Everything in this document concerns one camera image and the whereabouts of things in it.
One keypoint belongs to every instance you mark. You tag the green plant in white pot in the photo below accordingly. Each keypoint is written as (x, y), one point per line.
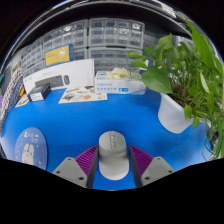
(173, 113)

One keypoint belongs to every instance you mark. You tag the round blue cartoon mouse pad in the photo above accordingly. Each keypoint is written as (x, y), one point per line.
(31, 146)

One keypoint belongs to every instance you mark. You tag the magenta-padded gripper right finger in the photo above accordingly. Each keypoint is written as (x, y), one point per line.
(155, 168)

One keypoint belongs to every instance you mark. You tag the dark shelf unit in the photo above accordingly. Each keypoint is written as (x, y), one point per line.
(116, 11)

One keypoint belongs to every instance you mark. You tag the yellow and blue box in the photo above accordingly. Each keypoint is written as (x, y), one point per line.
(58, 56)

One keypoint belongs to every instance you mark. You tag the navy patterned fabric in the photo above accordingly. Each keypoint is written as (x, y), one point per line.
(11, 106)

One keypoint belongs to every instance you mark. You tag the long white keyboard box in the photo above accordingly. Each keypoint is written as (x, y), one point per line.
(76, 73)

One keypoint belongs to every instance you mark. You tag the grey computer mouse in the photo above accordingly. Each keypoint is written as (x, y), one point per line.
(113, 156)

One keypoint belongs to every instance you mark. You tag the small black box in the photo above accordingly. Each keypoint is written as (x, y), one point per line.
(40, 91)

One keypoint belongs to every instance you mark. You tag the large sticker sheet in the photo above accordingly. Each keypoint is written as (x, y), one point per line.
(83, 96)

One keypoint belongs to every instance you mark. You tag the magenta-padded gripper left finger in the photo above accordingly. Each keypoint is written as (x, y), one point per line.
(71, 170)

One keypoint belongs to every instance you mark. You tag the cream crumpled gloves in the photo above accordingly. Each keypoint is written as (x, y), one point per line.
(118, 73)

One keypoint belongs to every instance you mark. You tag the white and blue glove box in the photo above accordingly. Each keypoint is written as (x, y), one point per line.
(116, 86)

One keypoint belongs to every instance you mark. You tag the white checkered dotted fabric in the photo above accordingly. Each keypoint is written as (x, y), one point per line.
(10, 90)

